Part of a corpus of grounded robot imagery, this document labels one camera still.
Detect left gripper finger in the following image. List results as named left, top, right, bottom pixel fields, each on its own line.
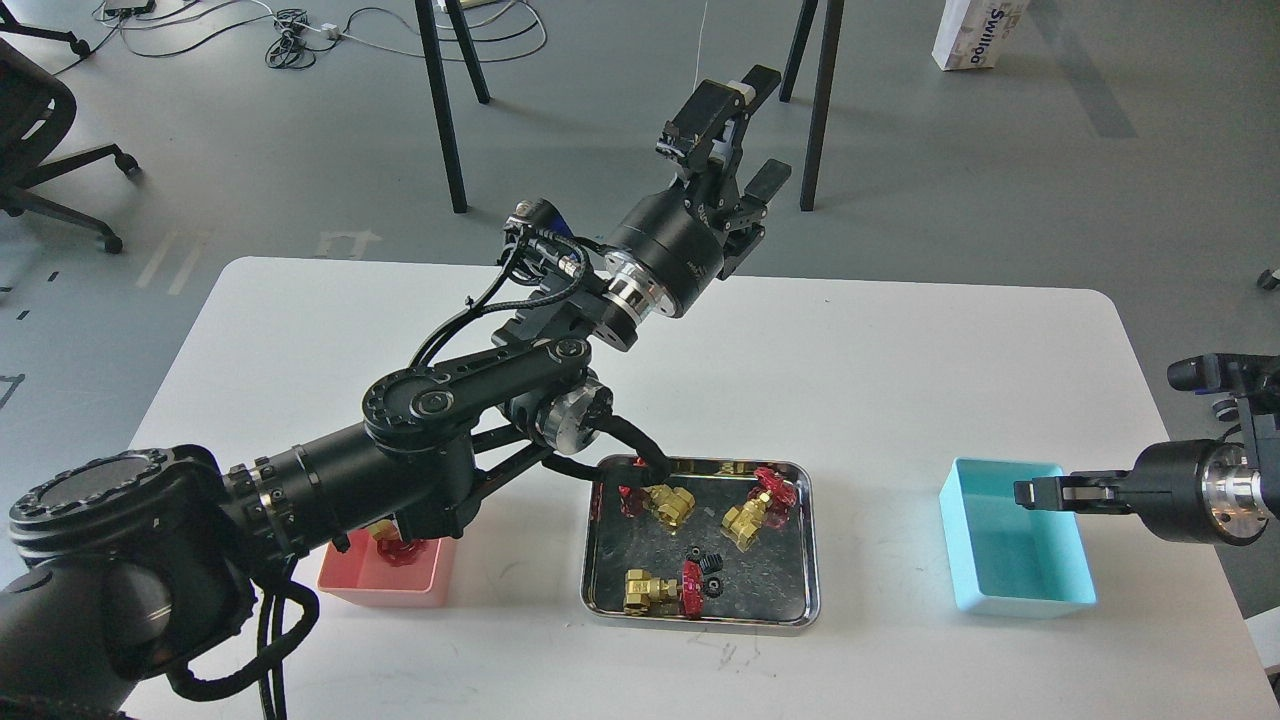
left=655, top=65, right=782, bottom=201
left=724, top=159, right=792, bottom=233

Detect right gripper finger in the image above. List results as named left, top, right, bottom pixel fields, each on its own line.
left=1012, top=474, right=1137, bottom=515

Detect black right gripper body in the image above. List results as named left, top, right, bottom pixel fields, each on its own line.
left=1130, top=439, right=1275, bottom=547

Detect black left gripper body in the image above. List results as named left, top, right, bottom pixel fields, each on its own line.
left=605, top=186, right=767, bottom=318

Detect brass valve red handle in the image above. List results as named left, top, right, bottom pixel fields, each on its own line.
left=367, top=519, right=430, bottom=568

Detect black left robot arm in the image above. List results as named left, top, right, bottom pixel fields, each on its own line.
left=3, top=65, right=791, bottom=719

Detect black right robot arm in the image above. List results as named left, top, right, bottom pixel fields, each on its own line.
left=1012, top=354, right=1279, bottom=547

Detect blue plastic box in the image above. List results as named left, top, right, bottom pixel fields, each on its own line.
left=940, top=457, right=1097, bottom=618

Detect brass valve top middle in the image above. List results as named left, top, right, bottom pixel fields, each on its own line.
left=618, top=484, right=696, bottom=533

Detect brass valve top right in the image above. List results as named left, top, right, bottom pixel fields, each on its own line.
left=719, top=466, right=799, bottom=552

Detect white cardboard box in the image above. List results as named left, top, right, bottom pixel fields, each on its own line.
left=932, top=1, right=1030, bottom=70

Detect black gear upper left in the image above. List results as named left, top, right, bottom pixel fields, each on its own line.
left=686, top=544, right=724, bottom=577

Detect brass valve bottom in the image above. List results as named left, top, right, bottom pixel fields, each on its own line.
left=623, top=560, right=705, bottom=620

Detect pink plastic box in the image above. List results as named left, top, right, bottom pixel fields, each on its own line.
left=316, top=529, right=458, bottom=609

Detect black table leg right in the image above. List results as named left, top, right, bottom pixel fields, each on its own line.
left=780, top=1, right=845, bottom=211

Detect black table leg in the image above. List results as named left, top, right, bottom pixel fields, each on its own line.
left=780, top=1, right=845, bottom=211
left=413, top=1, right=492, bottom=214

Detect shiny metal tray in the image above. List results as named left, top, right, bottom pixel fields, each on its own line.
left=581, top=455, right=820, bottom=628

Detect black table leg left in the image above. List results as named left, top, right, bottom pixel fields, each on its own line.
left=413, top=1, right=492, bottom=214

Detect black office chair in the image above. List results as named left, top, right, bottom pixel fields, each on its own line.
left=1, top=41, right=140, bottom=254

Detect white cable on floor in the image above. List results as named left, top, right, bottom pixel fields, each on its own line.
left=690, top=0, right=713, bottom=101

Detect tangled floor cables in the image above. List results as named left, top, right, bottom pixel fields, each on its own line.
left=90, top=0, right=549, bottom=69

